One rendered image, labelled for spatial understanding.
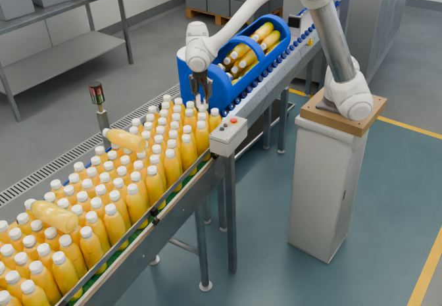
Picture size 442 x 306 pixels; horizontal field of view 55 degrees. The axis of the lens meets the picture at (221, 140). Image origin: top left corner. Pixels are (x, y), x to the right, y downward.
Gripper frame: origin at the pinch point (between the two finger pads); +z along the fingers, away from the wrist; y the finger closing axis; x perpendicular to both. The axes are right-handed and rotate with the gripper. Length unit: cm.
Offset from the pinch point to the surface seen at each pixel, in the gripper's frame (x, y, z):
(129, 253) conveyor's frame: 78, -14, 24
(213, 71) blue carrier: -17.1, 3.2, -8.8
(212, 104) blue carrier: -16.8, 4.6, 12.0
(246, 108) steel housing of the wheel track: -40.9, -3.8, 25.6
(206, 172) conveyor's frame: 20.7, -14.1, 25.4
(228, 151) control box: 17.8, -25.2, 9.9
